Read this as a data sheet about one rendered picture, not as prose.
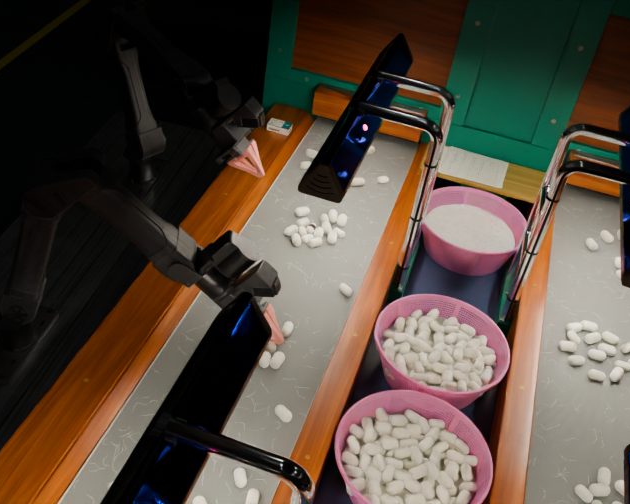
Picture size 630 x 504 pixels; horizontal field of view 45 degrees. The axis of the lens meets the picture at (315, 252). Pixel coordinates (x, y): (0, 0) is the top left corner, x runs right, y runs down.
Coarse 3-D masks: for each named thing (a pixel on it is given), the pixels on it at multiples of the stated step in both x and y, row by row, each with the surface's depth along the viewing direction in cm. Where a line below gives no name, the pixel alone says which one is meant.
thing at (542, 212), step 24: (624, 144) 149; (552, 168) 156; (576, 168) 138; (600, 168) 138; (552, 192) 143; (552, 216) 147; (528, 240) 164; (528, 264) 153; (504, 288) 172; (504, 312) 163
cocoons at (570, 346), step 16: (592, 240) 183; (608, 240) 185; (576, 336) 156; (592, 336) 156; (608, 336) 157; (592, 352) 153; (608, 352) 154; (624, 352) 156; (624, 368) 151; (608, 480) 129; (592, 496) 126
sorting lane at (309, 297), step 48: (384, 144) 209; (288, 192) 185; (384, 192) 191; (288, 240) 171; (336, 240) 173; (288, 288) 158; (336, 288) 160; (192, 336) 144; (288, 336) 148; (336, 336) 149; (144, 384) 134; (288, 384) 138; (240, 432) 129; (288, 432) 130; (96, 480) 118
